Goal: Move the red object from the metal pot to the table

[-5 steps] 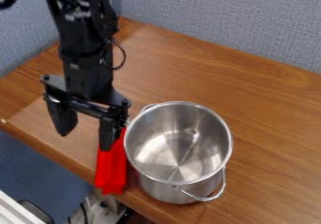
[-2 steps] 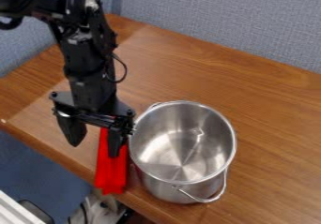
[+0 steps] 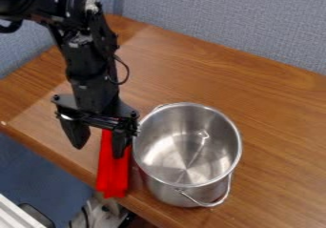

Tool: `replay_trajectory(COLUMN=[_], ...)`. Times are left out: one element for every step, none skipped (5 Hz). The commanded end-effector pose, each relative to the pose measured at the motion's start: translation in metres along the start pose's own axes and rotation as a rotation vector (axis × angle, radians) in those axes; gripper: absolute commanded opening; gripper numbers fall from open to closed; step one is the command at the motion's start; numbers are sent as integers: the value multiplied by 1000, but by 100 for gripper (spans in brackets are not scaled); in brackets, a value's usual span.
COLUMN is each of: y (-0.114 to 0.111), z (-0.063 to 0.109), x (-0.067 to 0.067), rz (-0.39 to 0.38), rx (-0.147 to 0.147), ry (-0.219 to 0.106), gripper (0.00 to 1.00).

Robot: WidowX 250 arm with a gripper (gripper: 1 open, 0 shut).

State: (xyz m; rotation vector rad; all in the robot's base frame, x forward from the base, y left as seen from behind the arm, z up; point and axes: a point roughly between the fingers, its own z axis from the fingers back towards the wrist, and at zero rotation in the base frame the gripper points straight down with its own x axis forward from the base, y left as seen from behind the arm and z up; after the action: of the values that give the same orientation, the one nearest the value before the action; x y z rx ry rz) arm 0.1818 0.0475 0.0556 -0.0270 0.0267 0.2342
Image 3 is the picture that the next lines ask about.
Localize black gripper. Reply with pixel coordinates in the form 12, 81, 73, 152
50, 76, 138, 159

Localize metal pot with handle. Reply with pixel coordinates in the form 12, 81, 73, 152
132, 102, 243, 208

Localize black white striped object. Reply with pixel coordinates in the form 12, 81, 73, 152
0, 194, 56, 228

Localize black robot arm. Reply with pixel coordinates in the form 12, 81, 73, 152
0, 0, 138, 159

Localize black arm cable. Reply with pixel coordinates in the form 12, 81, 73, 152
105, 53, 130, 87

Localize red plastic block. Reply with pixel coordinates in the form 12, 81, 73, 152
94, 130, 130, 198

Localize white device under table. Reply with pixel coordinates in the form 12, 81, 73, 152
66, 193, 129, 228

